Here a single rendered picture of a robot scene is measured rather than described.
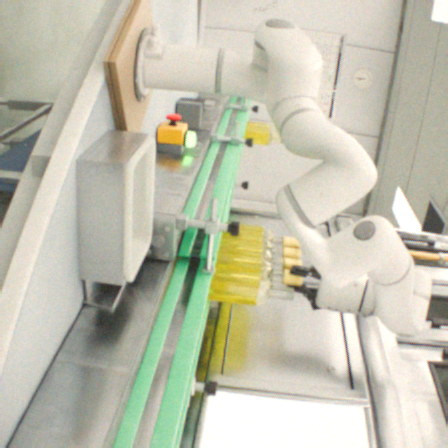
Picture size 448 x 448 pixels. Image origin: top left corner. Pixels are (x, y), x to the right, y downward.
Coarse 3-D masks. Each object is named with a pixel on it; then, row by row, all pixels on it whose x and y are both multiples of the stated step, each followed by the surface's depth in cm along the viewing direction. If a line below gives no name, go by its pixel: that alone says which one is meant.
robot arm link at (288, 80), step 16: (256, 32) 92; (272, 32) 88; (288, 32) 88; (272, 48) 85; (288, 48) 83; (304, 48) 84; (272, 64) 84; (288, 64) 82; (304, 64) 82; (320, 64) 84; (272, 80) 86; (288, 80) 84; (304, 80) 83; (320, 80) 86; (272, 96) 88; (288, 96) 86; (304, 96) 86; (272, 112) 89; (288, 112) 84
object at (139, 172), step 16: (144, 144) 85; (144, 160) 93; (128, 176) 77; (144, 176) 94; (128, 192) 78; (144, 192) 96; (128, 208) 80; (144, 208) 97; (128, 224) 81; (144, 224) 99; (128, 240) 82; (144, 240) 99; (128, 256) 84; (128, 272) 85
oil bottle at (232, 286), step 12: (216, 276) 109; (228, 276) 109; (240, 276) 110; (252, 276) 110; (264, 276) 111; (216, 288) 108; (228, 288) 108; (240, 288) 108; (252, 288) 107; (264, 288) 108; (216, 300) 110; (228, 300) 109; (240, 300) 109; (252, 300) 109; (264, 300) 109
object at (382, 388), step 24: (240, 216) 180; (264, 216) 182; (336, 216) 182; (408, 240) 176; (432, 240) 176; (312, 264) 155; (432, 264) 162; (432, 288) 149; (216, 312) 129; (432, 312) 138; (360, 336) 122; (384, 336) 123; (432, 336) 124; (384, 360) 112; (408, 360) 118; (432, 360) 118; (384, 384) 104; (408, 384) 110; (432, 384) 110; (192, 408) 99; (384, 408) 98; (408, 408) 101; (432, 408) 103; (192, 432) 93; (384, 432) 92; (408, 432) 94; (432, 432) 97
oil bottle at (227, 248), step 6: (222, 246) 120; (228, 246) 120; (234, 246) 121; (240, 246) 121; (246, 246) 121; (252, 246) 121; (258, 246) 122; (222, 252) 118; (228, 252) 118; (234, 252) 118; (240, 252) 118; (246, 252) 119; (252, 252) 119; (258, 252) 119; (264, 252) 120; (270, 252) 121; (264, 258) 118; (270, 258) 119
